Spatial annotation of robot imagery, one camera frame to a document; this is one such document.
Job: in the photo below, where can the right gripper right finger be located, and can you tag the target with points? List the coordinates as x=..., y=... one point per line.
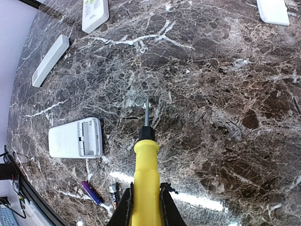
x=170, y=215

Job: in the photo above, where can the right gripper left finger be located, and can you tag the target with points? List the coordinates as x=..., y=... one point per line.
x=123, y=214

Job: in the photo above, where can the yellow handled screwdriver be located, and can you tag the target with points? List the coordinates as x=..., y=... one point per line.
x=146, y=210

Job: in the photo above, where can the white battery cover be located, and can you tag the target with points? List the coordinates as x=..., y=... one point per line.
x=273, y=12

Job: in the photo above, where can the white remote with label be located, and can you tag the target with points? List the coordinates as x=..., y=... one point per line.
x=50, y=59

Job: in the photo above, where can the white remote with buttons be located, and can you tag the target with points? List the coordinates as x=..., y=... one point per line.
x=94, y=14

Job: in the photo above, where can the black front rail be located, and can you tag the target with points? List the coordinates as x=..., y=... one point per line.
x=31, y=194

